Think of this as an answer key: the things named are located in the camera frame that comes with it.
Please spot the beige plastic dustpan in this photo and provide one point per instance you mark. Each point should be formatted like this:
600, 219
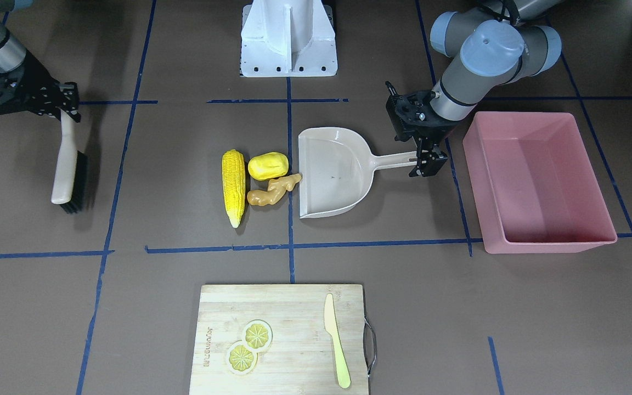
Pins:
337, 169

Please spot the brown toy ginger root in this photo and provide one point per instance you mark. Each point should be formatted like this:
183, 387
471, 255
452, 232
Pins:
277, 188

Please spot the yellow plastic knife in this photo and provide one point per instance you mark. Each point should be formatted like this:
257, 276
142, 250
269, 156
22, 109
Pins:
331, 327

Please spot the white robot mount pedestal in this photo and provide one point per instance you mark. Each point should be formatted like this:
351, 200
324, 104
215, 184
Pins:
288, 39

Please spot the lemon slice inner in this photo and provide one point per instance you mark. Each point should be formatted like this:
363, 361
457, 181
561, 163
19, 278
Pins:
257, 335

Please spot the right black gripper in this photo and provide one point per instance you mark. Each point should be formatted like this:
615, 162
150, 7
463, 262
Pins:
35, 83

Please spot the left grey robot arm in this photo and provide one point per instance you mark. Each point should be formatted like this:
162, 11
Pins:
489, 46

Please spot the pink plastic bin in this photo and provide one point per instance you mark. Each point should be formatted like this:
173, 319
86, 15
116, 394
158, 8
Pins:
533, 184

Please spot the lemon slice near edge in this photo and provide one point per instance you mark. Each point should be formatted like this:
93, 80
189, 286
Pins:
240, 359

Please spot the yellow toy corn cob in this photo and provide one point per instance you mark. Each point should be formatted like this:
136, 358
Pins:
234, 185

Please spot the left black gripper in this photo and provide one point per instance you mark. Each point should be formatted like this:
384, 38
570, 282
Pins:
436, 128

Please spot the bamboo cutting board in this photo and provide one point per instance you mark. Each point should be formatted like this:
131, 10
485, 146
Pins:
300, 359

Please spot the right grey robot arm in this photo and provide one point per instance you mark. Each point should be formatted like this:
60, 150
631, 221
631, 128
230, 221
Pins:
12, 51

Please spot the beige hand brush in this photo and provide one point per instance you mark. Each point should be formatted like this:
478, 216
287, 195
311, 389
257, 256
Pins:
71, 171

